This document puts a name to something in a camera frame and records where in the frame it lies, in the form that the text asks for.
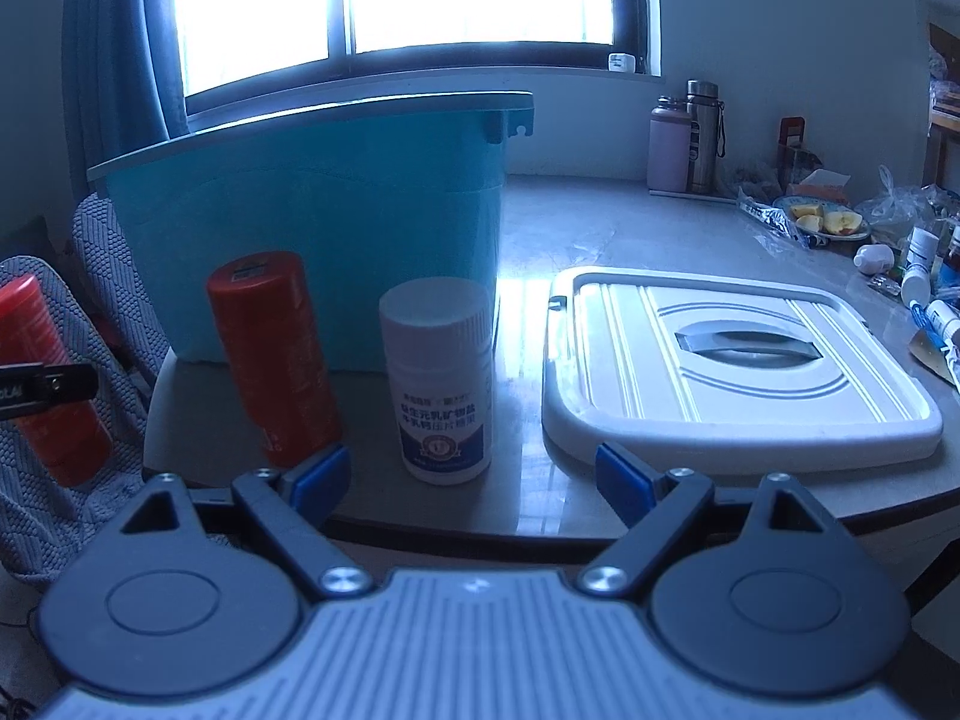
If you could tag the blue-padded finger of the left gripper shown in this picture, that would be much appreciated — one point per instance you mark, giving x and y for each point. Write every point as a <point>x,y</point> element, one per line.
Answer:
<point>34,388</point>

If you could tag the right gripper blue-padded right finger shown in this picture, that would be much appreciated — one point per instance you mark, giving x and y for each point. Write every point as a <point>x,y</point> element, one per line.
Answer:
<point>659,511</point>

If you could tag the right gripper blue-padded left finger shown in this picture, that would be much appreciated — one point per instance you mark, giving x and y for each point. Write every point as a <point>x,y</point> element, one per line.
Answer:
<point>281,517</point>

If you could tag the red vitamin C bottle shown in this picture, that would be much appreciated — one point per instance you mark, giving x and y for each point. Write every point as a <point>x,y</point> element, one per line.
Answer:
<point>70,441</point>

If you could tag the white storage bin lid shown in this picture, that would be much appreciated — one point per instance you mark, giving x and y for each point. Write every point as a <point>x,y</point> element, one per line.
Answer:
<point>729,376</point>

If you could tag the red cylindrical bottle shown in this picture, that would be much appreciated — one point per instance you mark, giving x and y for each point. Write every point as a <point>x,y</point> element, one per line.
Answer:
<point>265,321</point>

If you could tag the white supplement bottle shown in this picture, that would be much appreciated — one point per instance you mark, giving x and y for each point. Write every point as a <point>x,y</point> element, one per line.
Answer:
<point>437,335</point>

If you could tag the teal plastic storage bin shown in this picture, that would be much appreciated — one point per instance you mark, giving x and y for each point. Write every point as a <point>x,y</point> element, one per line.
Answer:
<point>369,193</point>

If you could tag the grey quilted sofa cover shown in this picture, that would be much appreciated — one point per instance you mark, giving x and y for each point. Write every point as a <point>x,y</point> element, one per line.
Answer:
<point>44,525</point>

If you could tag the silver foil snack package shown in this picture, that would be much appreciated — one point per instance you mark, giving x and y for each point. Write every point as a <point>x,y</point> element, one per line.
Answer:
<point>777,222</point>

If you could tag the blue curtain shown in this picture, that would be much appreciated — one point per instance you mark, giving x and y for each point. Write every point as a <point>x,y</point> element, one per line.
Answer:
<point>121,79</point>

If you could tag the small white round bottle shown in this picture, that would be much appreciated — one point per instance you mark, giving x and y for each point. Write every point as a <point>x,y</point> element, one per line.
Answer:
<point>874,259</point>

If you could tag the plate of apple slices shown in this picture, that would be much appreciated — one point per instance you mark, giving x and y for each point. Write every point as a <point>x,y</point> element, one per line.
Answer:
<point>832,221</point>

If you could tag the white bottle with blue label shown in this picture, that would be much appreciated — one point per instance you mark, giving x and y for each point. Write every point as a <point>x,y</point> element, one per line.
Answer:
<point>922,248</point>

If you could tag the pink water bottle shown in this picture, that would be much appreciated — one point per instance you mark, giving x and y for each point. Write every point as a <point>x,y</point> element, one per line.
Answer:
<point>668,149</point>

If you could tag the clear plastic bag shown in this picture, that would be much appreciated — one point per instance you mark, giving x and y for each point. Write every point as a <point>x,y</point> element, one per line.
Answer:
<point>897,209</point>

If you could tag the dark red box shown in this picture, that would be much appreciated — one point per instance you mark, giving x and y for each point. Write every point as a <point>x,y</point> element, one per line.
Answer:
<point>791,133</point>

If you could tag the steel thermos flask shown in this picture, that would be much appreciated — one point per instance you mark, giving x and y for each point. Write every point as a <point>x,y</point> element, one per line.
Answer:
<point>708,142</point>

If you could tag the small white box on sill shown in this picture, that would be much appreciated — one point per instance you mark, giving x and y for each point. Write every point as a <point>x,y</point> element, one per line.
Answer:
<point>619,62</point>

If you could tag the window with dark frame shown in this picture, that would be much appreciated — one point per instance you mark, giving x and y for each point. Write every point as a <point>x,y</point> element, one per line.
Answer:
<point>235,51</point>

